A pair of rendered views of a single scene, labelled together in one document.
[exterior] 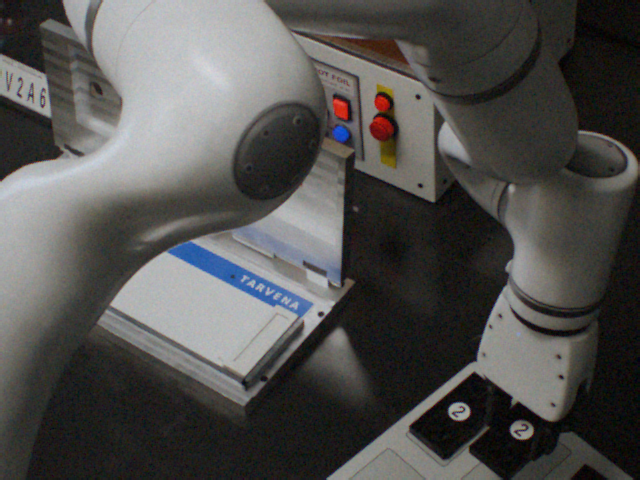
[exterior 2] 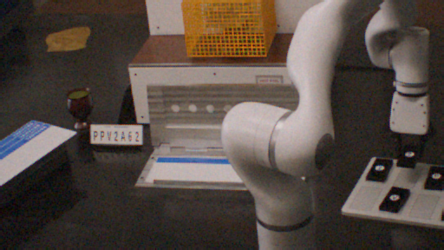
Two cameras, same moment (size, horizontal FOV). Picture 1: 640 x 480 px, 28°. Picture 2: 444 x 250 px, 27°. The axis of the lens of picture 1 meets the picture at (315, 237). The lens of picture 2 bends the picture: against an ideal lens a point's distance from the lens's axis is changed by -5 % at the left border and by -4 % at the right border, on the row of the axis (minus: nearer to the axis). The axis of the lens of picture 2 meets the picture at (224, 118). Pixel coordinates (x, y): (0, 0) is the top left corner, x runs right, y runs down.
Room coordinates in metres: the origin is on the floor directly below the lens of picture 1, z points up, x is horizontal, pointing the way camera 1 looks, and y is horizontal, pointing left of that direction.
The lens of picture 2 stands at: (-0.94, 1.10, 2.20)
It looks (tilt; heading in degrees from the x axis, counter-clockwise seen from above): 28 degrees down; 335
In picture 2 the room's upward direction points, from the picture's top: 7 degrees counter-clockwise
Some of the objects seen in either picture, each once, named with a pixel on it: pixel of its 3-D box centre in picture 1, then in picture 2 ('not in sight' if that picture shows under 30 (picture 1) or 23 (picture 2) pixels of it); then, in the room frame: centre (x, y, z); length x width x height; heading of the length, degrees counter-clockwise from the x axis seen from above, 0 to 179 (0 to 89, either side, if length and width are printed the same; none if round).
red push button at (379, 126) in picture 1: (382, 128); not in sight; (1.12, -0.09, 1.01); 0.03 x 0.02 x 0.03; 50
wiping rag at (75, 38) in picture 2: not in sight; (67, 37); (2.26, 0.21, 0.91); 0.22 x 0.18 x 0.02; 158
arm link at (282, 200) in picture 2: not in sight; (268, 161); (0.52, 0.33, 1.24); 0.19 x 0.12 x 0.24; 25
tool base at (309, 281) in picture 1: (150, 264); (225, 169); (1.03, 0.20, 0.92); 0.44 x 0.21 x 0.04; 50
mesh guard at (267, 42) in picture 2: not in sight; (231, 16); (1.36, -0.03, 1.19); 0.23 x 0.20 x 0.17; 50
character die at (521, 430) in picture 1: (521, 433); (409, 155); (0.71, -0.18, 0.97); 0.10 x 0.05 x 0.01; 129
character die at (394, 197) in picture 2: not in sight; (394, 199); (0.64, -0.07, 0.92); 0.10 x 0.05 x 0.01; 123
